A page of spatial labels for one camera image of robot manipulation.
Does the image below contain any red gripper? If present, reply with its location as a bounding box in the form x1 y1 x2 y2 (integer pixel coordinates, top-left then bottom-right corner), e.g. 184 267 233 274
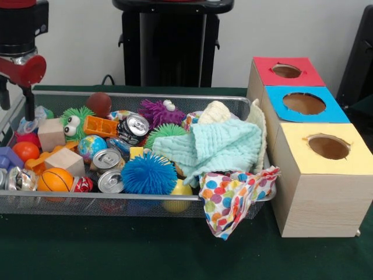
0 54 47 122

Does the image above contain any blue spiky rubber ball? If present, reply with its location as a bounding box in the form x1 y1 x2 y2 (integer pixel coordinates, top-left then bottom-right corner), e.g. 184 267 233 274
121 151 178 195

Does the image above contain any mint green muslin cloth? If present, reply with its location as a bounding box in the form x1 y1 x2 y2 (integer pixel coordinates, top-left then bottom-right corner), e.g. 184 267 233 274
151 119 263 187

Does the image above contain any white polka dot cloth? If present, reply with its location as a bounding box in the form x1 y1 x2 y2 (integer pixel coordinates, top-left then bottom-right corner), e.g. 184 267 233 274
199 165 282 242

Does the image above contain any wooden box with three holes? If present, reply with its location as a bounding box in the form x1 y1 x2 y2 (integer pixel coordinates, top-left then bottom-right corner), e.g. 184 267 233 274
246 56 373 239

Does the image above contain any green spiky googly-eyed toy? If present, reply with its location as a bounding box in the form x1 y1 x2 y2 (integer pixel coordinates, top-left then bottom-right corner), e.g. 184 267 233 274
59 106 96 142

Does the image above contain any orange toy brick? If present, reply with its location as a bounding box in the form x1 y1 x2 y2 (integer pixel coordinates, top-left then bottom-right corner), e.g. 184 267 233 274
83 115 119 138

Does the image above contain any orange toy basketball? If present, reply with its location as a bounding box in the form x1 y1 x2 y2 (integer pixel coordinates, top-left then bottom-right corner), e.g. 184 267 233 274
37 167 74 193

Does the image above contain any black soda can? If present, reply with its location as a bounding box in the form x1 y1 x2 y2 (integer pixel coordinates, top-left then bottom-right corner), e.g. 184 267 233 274
116 113 150 145

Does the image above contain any purple spiky googly-eyed toy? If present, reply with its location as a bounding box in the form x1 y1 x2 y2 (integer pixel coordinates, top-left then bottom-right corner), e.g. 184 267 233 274
138 99 187 127

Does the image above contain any dark green tablecloth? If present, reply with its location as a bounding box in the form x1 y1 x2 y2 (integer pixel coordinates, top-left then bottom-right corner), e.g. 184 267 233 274
348 93 373 119
0 84 373 280

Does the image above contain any yellow ball with black print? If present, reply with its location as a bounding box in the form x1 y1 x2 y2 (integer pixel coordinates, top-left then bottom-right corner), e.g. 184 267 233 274
162 178 193 213

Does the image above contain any black upright panel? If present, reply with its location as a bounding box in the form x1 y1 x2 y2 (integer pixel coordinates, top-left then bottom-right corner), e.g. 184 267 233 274
336 4 373 109

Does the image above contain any silver wire mesh bin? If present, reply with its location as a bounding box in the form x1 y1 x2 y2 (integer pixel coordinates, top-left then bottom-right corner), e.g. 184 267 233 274
0 90 277 220

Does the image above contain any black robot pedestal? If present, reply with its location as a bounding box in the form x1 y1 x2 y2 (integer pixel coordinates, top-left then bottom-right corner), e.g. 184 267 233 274
112 0 235 88

